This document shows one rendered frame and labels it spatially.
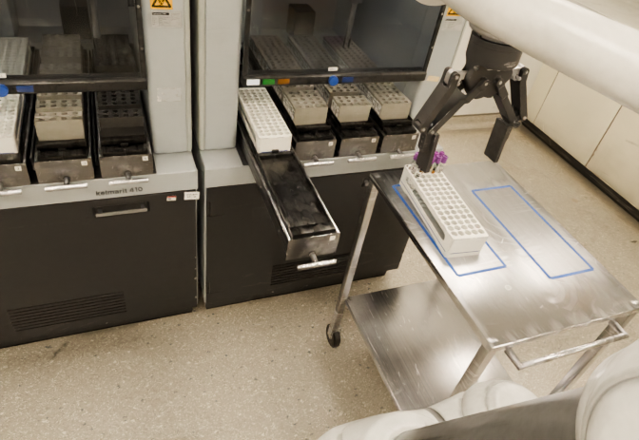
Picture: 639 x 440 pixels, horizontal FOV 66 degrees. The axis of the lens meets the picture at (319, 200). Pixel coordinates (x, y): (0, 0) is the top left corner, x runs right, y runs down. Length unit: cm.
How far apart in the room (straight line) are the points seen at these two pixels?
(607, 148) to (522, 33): 295
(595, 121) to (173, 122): 265
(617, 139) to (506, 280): 224
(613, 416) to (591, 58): 32
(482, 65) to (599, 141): 276
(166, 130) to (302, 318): 96
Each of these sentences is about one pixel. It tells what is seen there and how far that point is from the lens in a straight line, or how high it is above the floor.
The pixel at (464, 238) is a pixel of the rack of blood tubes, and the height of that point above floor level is 88.
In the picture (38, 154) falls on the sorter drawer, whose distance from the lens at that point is 146.
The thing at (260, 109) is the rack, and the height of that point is 87.
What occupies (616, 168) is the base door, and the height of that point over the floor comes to 20.
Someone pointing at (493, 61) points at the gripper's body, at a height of 138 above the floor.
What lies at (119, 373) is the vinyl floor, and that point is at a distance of 193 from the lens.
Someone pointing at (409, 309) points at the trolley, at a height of 28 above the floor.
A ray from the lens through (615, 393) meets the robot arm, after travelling 27.
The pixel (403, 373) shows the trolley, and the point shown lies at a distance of 166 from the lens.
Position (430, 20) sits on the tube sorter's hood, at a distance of 161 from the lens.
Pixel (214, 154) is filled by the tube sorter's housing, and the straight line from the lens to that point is 156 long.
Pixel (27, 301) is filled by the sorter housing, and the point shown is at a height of 29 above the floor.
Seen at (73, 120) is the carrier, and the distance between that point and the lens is 146.
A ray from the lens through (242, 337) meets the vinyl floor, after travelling 198.
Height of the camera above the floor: 162
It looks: 39 degrees down
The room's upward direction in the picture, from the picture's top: 11 degrees clockwise
